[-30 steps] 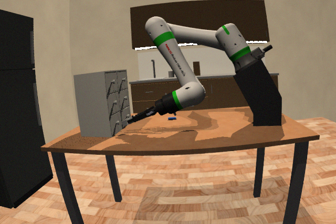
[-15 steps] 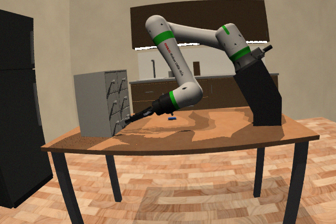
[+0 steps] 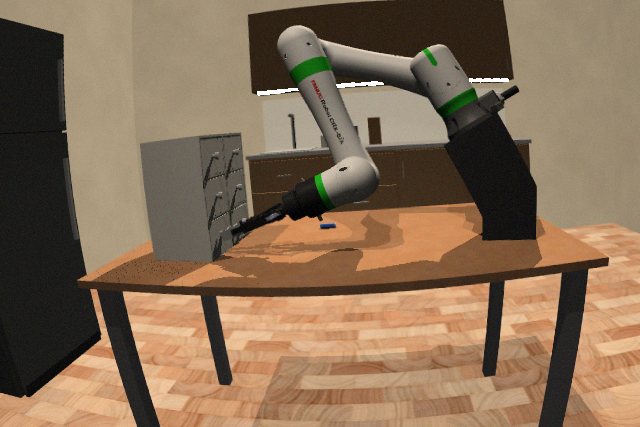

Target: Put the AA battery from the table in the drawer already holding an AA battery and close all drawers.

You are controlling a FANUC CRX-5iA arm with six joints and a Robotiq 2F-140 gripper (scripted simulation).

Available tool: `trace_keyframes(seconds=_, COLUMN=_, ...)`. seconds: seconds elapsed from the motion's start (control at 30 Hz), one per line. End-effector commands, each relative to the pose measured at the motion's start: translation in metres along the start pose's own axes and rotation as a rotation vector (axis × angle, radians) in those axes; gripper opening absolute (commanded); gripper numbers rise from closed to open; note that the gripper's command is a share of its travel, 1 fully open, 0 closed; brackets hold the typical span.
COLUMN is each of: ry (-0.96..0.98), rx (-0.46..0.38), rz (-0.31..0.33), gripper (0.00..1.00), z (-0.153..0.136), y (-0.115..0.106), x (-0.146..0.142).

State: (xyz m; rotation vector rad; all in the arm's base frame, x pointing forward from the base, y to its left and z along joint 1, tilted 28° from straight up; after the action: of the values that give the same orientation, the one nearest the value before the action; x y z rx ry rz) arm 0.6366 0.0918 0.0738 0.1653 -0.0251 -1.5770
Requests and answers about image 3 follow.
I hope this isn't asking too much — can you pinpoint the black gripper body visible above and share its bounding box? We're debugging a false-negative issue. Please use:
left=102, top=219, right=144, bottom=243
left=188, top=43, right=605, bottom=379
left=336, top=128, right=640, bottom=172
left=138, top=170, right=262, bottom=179
left=269, top=189, right=307, bottom=221

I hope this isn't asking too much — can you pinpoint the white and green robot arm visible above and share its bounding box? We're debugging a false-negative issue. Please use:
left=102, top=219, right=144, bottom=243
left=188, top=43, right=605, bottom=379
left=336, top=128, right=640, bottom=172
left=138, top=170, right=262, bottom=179
left=277, top=26, right=519, bottom=221

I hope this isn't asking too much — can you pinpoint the grey small chest of drawers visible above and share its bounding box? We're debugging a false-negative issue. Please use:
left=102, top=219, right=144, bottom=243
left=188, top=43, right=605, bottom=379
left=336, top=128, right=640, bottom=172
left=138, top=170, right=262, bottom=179
left=140, top=132, right=251, bottom=262

